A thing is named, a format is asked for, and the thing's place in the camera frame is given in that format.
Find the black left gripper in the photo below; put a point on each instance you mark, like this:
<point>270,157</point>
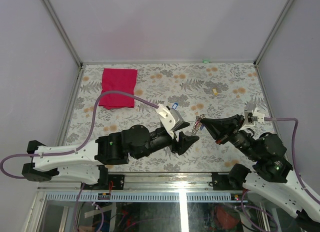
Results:
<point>185,141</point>

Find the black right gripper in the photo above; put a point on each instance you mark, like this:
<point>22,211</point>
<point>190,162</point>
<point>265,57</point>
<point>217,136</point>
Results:
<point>222,129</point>

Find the grey keyring with yellow handle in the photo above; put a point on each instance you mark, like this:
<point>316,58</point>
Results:
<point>198,124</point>

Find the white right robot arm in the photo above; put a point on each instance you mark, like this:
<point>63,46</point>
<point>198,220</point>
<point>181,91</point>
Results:
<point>272,176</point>

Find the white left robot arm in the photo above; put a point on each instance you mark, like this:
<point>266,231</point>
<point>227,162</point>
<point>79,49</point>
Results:
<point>89,164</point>

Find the loose blue tag key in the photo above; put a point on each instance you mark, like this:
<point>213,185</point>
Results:
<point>174,106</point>

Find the loose yellow tag key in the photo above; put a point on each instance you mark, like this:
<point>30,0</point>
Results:
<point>214,91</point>

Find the pink folded cloth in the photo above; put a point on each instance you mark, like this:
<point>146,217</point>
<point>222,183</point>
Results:
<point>115,79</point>

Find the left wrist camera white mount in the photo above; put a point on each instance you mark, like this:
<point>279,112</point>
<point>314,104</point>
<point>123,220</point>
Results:
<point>170,119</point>

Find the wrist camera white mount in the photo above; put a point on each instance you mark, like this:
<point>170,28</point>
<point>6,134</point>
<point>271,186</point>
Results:
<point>252,116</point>
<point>170,119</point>

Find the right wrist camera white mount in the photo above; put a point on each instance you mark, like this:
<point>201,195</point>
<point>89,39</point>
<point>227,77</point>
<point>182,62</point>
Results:
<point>252,116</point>

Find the metal front rail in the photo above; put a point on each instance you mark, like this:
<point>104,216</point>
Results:
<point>146,187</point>

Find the aluminium enclosure frame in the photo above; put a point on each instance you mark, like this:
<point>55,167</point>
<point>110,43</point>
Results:
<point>189,84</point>

